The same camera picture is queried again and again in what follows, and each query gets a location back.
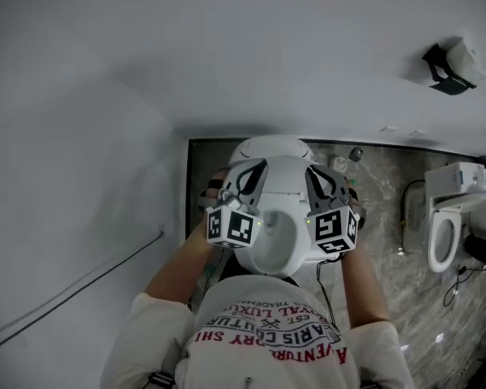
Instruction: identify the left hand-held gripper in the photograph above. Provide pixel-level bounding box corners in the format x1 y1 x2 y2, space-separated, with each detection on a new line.
204 157 271 251

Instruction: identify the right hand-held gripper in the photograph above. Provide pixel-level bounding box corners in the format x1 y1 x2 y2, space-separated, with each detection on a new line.
304 164 359 256

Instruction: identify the person's right hand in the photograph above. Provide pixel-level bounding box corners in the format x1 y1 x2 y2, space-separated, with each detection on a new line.
349 190 369 229

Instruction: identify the person's left forearm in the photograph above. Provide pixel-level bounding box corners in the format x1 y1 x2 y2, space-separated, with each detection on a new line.
144 223 228 311

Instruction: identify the person's left hand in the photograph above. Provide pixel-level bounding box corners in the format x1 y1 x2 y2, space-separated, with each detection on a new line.
198 166 231 210

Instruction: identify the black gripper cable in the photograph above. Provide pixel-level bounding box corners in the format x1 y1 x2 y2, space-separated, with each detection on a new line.
314 257 343 338

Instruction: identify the thin green wire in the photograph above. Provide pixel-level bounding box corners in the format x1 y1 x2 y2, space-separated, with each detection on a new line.
202 255 222 285

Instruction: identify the white paper roll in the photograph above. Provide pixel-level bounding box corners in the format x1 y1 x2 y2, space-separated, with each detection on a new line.
445 36 482 75

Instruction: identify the grey wall cable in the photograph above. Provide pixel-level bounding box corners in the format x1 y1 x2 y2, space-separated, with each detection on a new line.
0 229 166 358

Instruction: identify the person's right forearm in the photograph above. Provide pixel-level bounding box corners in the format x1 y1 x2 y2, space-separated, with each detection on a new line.
339 245 392 334

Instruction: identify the white toilet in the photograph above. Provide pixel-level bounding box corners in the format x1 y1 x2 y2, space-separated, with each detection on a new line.
228 135 322 281
423 160 486 275

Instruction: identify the black cable with adapter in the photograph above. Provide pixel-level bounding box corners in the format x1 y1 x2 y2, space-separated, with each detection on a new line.
442 263 486 308

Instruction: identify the person's white printed shirt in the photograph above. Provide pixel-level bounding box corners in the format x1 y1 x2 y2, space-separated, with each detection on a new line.
100 276 414 389

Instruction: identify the black paper holder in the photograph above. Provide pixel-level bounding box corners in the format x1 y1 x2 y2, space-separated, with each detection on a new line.
421 42 478 96

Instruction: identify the white plastic helmet-like dome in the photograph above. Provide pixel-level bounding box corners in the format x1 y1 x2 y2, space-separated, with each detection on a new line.
237 155 341 197

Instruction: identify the black bag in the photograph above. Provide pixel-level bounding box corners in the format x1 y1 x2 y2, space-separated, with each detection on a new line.
463 233 486 267

